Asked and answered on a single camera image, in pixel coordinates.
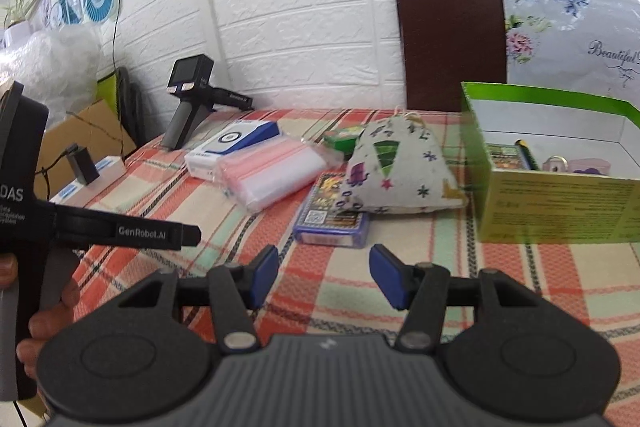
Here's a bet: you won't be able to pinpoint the brown chair back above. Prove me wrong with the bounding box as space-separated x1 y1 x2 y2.
393 0 509 113

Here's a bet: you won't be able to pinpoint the brown cardboard box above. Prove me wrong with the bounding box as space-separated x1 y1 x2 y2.
34 99 139 202

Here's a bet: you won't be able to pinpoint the green printed packet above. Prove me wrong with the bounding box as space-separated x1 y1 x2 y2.
486 144 526 171

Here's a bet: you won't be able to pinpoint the potted green plant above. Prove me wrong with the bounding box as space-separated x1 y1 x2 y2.
1 0 32 30

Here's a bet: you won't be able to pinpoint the pink and white zip bags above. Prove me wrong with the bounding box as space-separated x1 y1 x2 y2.
216 137 329 212

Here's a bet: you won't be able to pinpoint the person's left hand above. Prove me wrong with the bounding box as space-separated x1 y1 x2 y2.
15 277 81 380

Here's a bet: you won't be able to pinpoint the pink plastic item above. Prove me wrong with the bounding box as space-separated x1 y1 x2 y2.
569 157 614 178

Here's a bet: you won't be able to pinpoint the flat white and blue box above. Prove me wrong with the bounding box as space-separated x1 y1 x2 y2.
49 156 127 208

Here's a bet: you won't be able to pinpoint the green cardboard box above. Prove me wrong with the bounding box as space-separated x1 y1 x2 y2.
460 81 640 246

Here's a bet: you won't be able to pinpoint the small green box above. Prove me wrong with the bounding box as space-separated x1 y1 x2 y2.
322 127 365 159

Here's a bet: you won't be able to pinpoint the bubble wrap sheet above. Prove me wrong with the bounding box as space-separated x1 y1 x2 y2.
0 26 103 108

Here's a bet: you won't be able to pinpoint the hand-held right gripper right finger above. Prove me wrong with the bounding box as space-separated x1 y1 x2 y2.
369 244 538 351

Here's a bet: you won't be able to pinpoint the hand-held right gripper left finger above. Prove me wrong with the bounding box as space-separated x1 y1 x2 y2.
117 244 279 353

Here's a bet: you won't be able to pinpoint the black hanging cable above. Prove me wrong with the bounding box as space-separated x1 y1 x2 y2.
111 0 132 155

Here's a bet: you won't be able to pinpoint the black handheld camera device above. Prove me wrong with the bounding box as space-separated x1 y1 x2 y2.
160 54 252 151

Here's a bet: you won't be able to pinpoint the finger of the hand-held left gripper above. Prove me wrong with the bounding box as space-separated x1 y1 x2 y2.
50 203 202 252

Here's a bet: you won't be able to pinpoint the floral printed pillow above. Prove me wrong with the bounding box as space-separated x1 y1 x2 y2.
496 0 640 109

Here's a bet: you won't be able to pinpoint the green bag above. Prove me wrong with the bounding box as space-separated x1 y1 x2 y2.
96 73 121 108

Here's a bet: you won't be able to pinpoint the black folded frame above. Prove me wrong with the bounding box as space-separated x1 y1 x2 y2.
115 66 148 148

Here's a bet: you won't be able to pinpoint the printed cloth drawstring pouch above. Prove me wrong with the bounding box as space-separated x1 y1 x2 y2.
345 107 469 216

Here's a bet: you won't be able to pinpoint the blue playing card box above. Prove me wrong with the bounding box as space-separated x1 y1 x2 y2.
292 172 372 251

